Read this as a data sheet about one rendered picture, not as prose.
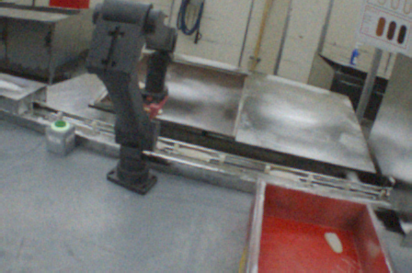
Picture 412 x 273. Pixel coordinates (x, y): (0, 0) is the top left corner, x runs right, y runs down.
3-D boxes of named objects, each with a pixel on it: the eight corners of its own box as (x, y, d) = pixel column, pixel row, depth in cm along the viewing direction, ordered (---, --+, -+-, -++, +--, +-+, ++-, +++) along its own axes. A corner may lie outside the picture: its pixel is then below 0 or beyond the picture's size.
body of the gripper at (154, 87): (168, 92, 98) (172, 69, 95) (158, 103, 88) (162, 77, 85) (148, 87, 98) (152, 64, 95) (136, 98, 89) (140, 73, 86)
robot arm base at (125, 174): (105, 178, 82) (143, 196, 79) (106, 153, 79) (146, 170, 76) (121, 165, 90) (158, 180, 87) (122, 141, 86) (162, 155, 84)
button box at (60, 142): (44, 159, 88) (42, 127, 84) (57, 148, 95) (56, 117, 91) (65, 167, 88) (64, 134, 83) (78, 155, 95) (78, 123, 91)
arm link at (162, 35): (88, 28, 47) (152, 38, 47) (97, -6, 46) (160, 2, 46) (143, 44, 90) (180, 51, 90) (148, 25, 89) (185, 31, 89)
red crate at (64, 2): (48, 5, 381) (49, -4, 376) (60, 5, 414) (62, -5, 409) (78, 8, 380) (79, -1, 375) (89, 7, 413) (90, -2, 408)
